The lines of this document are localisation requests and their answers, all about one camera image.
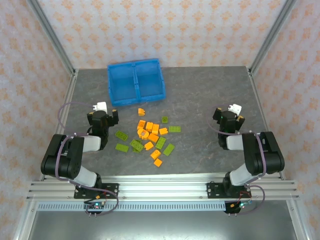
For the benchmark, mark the long green lego brick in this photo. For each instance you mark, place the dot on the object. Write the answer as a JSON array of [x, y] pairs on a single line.
[[169, 149], [160, 143], [174, 129], [122, 147], [135, 150], [136, 144], [121, 135]]

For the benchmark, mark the orange round lego brick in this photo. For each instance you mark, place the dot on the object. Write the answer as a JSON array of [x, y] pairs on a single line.
[[140, 135]]

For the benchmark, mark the small green lego brick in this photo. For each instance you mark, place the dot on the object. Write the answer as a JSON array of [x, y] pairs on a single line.
[[165, 119]]

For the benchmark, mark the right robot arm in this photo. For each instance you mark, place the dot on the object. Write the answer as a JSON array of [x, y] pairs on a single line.
[[257, 155]]

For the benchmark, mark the orange cylinder lego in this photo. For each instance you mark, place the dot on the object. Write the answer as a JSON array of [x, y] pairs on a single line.
[[155, 154]]

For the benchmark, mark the yellow power connector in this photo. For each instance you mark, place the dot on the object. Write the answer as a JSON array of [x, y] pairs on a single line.
[[98, 198], [233, 205]]

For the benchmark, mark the grey metal shelf panel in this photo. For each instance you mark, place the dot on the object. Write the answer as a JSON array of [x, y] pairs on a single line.
[[160, 225]]

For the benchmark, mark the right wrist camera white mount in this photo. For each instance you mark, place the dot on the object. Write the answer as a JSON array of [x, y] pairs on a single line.
[[235, 108]]

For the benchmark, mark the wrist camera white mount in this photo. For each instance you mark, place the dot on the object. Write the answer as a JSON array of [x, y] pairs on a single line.
[[101, 106], [235, 108]]

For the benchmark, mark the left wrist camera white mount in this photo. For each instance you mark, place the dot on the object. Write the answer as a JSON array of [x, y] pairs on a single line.
[[101, 106]]

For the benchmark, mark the aluminium side rail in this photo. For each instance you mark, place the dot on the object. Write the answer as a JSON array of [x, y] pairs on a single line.
[[68, 100], [258, 100]]

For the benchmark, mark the wide aluminium base rail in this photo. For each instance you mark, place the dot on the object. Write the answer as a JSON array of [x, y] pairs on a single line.
[[162, 187]]

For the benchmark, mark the aluminium frame post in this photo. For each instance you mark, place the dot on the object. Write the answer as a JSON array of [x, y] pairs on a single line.
[[273, 32], [51, 32]]

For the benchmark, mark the aluminium frame leg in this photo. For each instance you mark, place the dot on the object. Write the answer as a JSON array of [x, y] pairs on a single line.
[[297, 222], [25, 222]]

